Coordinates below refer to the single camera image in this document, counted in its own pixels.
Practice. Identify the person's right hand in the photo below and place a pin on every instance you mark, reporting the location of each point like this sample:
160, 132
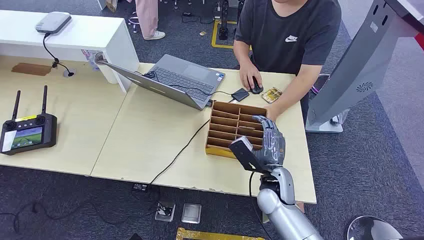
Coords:
247, 74

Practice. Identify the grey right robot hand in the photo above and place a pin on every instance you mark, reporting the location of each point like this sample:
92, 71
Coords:
273, 145

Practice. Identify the black computer mouse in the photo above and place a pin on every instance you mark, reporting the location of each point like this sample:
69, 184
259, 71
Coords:
256, 86

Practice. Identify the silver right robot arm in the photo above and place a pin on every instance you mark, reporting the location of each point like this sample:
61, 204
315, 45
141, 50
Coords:
285, 212

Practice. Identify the person's right forearm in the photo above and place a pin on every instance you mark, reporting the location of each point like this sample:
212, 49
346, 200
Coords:
242, 51

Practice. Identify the person's left forearm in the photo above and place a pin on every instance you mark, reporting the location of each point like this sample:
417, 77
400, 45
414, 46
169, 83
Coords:
298, 89

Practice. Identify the gold card pack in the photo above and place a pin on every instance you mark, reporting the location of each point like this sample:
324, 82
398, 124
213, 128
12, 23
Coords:
271, 95

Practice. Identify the cardboard divided card box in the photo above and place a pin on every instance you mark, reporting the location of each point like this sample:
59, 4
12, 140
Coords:
228, 124

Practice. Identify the person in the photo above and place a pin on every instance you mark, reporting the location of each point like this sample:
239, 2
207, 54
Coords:
288, 36

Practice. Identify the standing person's legs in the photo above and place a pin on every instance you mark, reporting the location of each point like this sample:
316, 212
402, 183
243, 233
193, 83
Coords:
148, 18

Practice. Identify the small black flat device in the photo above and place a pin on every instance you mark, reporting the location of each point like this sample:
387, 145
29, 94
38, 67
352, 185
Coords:
240, 94

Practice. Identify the black equipment stand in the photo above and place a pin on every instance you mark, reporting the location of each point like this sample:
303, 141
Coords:
224, 20

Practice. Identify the grey open laptop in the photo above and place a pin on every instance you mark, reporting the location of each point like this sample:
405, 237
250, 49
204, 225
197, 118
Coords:
179, 78

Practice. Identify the silver floor plate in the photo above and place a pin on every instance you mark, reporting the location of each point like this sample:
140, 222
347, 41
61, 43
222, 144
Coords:
191, 213

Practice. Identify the yellow floor tape strip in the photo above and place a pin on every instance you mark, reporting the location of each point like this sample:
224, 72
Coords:
212, 235

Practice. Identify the grey kiosk stand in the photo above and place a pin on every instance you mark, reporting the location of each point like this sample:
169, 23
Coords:
361, 66

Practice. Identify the open floor socket box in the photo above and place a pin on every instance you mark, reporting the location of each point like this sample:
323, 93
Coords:
165, 211

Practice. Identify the round silver stool base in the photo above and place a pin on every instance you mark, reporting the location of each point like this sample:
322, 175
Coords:
374, 229

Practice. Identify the black power adapter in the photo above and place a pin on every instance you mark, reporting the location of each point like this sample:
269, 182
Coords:
139, 187

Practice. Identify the white desk shelf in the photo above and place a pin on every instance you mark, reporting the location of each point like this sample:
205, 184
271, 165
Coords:
76, 36

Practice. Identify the grey flat router box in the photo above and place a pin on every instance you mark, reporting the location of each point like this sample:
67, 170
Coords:
53, 22

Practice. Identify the brown cardboard piece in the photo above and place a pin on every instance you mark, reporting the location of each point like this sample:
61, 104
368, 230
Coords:
31, 69

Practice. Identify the black remote controller with antennas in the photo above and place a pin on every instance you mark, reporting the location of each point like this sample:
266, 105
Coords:
28, 132

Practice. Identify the wrist camera box with bracket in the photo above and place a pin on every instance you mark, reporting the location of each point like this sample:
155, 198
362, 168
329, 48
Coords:
243, 150

